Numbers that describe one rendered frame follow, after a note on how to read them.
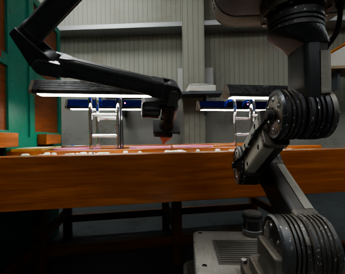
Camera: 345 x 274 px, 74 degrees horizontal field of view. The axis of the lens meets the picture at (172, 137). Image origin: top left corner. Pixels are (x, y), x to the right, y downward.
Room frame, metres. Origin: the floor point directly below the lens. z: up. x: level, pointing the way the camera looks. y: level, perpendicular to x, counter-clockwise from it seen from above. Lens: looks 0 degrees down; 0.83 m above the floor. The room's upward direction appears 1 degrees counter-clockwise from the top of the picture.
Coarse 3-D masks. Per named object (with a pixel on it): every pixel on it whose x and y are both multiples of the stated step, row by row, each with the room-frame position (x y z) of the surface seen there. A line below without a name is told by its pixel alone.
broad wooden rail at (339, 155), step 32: (0, 160) 0.78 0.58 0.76; (32, 160) 0.80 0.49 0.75; (64, 160) 0.81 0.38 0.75; (96, 160) 0.83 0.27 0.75; (128, 160) 0.85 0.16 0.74; (160, 160) 0.87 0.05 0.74; (192, 160) 0.89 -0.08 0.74; (224, 160) 0.91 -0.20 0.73; (288, 160) 0.95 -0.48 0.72; (320, 160) 0.98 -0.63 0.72; (0, 192) 0.78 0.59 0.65; (32, 192) 0.80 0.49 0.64; (64, 192) 0.81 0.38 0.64; (96, 192) 0.83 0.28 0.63; (128, 192) 0.85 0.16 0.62; (160, 192) 0.87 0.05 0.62; (192, 192) 0.89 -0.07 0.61; (224, 192) 0.91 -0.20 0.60; (256, 192) 0.93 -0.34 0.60; (320, 192) 0.98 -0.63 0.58
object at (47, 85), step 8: (32, 80) 1.09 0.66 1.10; (40, 80) 1.10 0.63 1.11; (48, 80) 1.10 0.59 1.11; (56, 80) 1.11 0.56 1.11; (64, 80) 1.12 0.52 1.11; (72, 80) 1.12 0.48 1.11; (32, 88) 1.07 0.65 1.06; (40, 88) 1.07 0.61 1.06; (48, 88) 1.08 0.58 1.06; (56, 88) 1.08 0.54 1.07; (64, 88) 1.09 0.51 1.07; (72, 88) 1.10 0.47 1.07; (80, 88) 1.10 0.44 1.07; (88, 88) 1.11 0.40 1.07; (96, 88) 1.11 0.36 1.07; (104, 88) 1.12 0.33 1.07; (112, 88) 1.13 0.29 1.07
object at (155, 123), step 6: (156, 120) 0.89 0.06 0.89; (162, 120) 0.83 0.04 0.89; (174, 120) 0.83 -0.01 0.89; (156, 126) 0.87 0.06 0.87; (162, 126) 0.84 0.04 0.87; (168, 126) 0.84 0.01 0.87; (174, 126) 0.88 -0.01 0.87; (156, 132) 0.85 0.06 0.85; (162, 132) 0.85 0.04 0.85; (168, 132) 0.86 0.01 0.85; (174, 132) 0.86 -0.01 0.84
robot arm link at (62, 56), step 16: (48, 64) 0.62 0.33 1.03; (64, 64) 0.64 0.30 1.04; (80, 64) 0.66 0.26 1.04; (96, 64) 0.69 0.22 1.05; (96, 80) 0.69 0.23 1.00; (112, 80) 0.70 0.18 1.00; (128, 80) 0.71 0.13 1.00; (144, 80) 0.72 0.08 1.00; (160, 80) 0.74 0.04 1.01; (160, 96) 0.75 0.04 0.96
